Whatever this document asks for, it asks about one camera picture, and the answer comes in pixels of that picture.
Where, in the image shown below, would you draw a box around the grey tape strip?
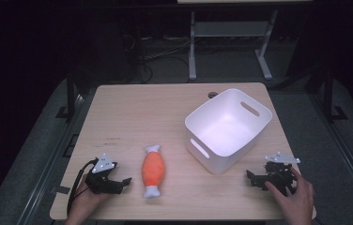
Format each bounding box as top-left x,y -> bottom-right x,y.
50,185 -> 71,195

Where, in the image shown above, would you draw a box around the orange plush toy white ends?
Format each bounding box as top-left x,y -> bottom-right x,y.
141,142 -> 166,200

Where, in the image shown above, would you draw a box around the grey metal frame table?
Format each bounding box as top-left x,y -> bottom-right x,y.
177,0 -> 314,82

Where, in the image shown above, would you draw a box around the person's right hand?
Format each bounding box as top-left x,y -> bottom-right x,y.
264,167 -> 316,220

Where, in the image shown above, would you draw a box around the black metal stand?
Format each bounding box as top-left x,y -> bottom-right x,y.
55,70 -> 83,120
320,67 -> 349,124

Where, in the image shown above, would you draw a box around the person's left hand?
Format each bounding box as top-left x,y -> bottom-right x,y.
70,182 -> 112,220

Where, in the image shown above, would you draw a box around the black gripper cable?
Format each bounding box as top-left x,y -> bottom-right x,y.
66,158 -> 100,218

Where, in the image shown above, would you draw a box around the white plastic basket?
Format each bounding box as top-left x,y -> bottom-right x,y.
184,87 -> 273,175

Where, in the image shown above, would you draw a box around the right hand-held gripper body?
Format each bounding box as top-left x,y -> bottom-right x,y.
263,151 -> 301,197

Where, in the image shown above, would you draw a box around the bundle of black floor cables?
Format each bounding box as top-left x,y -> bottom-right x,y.
122,33 -> 192,83

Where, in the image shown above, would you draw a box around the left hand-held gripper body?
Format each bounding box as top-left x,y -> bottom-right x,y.
84,152 -> 125,195

